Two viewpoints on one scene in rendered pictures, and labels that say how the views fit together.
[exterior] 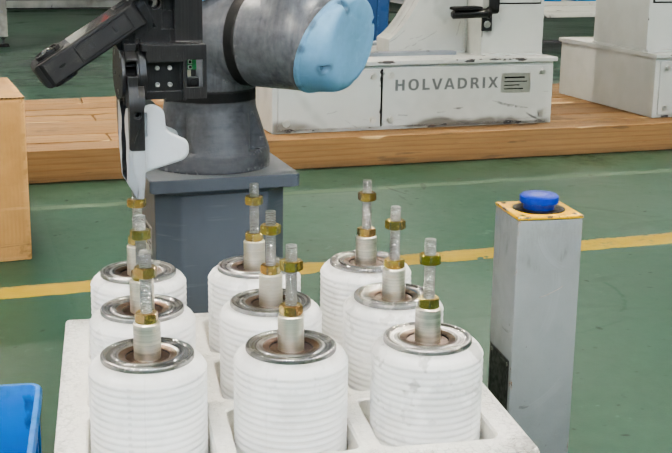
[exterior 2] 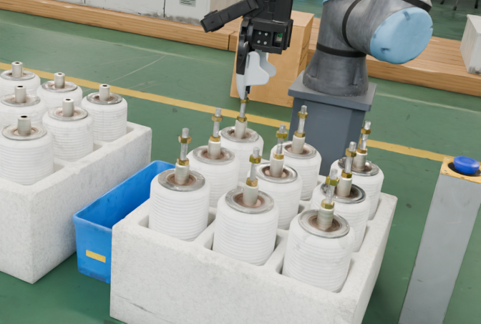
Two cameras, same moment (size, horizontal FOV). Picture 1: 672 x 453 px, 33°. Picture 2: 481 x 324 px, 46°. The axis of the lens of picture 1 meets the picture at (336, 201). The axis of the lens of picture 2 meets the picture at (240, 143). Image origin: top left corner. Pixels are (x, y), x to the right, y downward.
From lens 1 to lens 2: 0.43 m
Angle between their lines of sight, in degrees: 32
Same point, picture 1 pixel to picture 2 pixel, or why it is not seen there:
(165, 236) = (294, 118)
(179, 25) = (276, 11)
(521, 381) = (421, 266)
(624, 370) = not seen: outside the picture
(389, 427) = (286, 262)
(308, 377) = (240, 220)
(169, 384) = (175, 198)
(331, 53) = (390, 41)
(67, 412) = not seen: hidden behind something
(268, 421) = (220, 234)
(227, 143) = (336, 78)
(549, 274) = (454, 211)
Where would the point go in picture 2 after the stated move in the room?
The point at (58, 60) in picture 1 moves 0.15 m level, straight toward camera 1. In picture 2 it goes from (210, 19) to (172, 32)
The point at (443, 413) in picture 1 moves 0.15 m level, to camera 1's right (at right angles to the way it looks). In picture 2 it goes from (310, 267) to (412, 316)
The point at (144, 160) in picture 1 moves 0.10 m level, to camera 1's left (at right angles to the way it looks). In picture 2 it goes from (243, 79) to (200, 66)
